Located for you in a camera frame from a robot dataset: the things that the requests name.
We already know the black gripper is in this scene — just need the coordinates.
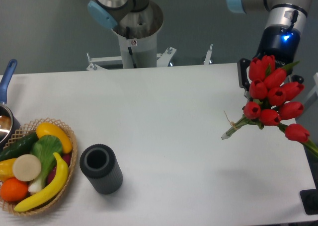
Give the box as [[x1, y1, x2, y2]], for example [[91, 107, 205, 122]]
[[237, 26, 304, 98]]

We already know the red tulip bouquet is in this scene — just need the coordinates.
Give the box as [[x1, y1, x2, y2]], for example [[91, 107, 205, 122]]
[[221, 55, 318, 156]]

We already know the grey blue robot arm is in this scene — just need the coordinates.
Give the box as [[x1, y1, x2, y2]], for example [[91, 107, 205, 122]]
[[87, 0, 312, 74]]

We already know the black device at table edge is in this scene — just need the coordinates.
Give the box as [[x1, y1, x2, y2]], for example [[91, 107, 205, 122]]
[[300, 189, 318, 215]]

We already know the dark grey ribbed vase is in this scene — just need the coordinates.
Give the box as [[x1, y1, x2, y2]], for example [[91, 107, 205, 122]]
[[79, 144, 123, 195]]

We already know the green bok choy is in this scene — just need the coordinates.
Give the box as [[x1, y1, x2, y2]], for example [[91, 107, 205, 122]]
[[28, 135, 63, 194]]

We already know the woven wicker basket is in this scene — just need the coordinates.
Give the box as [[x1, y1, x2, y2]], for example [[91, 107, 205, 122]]
[[0, 118, 78, 216]]

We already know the yellow banana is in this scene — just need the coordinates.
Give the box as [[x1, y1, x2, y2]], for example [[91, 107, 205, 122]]
[[14, 152, 69, 212]]

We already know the green cucumber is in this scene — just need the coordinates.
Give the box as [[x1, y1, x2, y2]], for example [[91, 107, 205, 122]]
[[0, 132, 38, 161]]

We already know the beige round disc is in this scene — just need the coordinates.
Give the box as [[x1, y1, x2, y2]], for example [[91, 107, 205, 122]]
[[12, 154, 42, 182]]

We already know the yellow bell pepper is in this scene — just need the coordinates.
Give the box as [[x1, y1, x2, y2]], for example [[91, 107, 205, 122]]
[[0, 158, 16, 182]]

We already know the orange fruit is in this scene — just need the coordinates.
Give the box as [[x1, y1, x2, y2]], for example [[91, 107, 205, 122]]
[[0, 178, 28, 202]]

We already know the white frame at right edge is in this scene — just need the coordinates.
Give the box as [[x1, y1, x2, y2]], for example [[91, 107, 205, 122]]
[[301, 73, 318, 113]]

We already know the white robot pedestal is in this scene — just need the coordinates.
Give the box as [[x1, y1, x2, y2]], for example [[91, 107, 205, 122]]
[[113, 1, 163, 69]]

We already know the white metal base frame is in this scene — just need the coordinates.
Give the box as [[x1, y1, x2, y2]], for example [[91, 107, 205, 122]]
[[86, 44, 214, 71]]

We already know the blue handled saucepan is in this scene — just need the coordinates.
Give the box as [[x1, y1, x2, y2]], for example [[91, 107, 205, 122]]
[[0, 59, 20, 151]]

